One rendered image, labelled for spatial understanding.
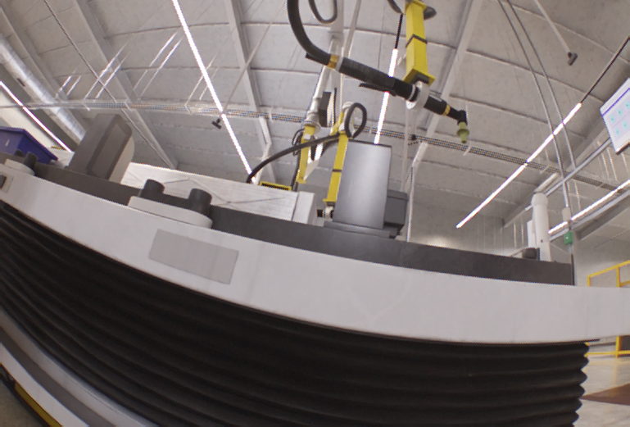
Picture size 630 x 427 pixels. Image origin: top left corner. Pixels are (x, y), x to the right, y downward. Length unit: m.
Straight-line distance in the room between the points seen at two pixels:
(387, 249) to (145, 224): 0.27
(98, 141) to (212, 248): 0.34
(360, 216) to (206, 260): 0.18
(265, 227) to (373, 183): 0.14
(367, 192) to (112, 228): 0.31
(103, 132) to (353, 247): 0.47
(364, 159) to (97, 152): 0.45
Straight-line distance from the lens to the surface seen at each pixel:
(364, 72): 0.79
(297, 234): 0.33
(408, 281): 0.28
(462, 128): 0.88
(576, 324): 0.40
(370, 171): 0.37
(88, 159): 0.56
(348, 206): 0.35
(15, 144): 0.92
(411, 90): 0.82
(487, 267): 0.37
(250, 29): 11.96
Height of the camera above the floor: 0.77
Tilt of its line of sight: 24 degrees up
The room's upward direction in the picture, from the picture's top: 13 degrees clockwise
